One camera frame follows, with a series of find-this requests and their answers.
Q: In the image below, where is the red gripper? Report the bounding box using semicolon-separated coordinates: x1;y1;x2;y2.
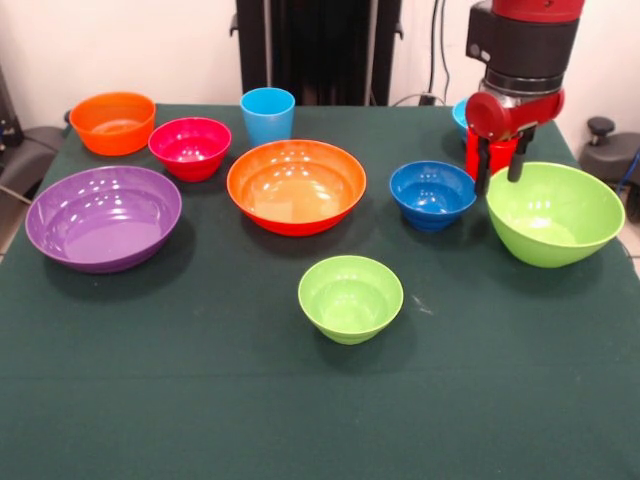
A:
464;89;566;197

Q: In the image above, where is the large green bowl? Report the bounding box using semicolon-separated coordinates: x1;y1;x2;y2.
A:
484;161;627;270

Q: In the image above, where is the dark blue bowl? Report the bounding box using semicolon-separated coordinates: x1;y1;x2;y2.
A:
389;160;479;233

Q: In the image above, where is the small green bowl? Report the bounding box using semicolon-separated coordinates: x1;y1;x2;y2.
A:
297;254;405;346

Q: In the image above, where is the red cup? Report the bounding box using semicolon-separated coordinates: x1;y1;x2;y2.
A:
465;127;521;182

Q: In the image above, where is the light blue bowl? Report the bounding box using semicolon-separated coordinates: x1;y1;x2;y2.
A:
451;98;469;144

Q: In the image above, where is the grey machine base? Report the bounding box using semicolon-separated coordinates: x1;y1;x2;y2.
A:
579;116;640;186
0;124;66;201

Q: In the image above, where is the wide orange bowl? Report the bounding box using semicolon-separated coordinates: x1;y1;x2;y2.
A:
226;138;368;237

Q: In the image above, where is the light blue cup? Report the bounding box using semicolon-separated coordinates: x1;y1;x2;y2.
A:
239;87;296;149

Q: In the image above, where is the dark green tablecloth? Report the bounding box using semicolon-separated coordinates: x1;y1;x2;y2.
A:
0;102;640;480

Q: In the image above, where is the magenta bowl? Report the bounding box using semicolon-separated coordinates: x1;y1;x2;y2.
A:
147;116;233;183

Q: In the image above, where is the deep orange bowl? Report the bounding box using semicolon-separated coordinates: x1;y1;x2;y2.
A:
68;91;157;157

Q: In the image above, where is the purple bowl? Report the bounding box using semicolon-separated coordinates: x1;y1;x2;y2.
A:
24;165;183;275

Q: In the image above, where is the black wall cable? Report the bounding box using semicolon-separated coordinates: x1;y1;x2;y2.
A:
394;0;451;107

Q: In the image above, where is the blue cable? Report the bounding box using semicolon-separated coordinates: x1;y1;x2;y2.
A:
616;147;640;196

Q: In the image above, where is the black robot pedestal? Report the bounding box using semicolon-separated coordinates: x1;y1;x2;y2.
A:
230;0;404;109

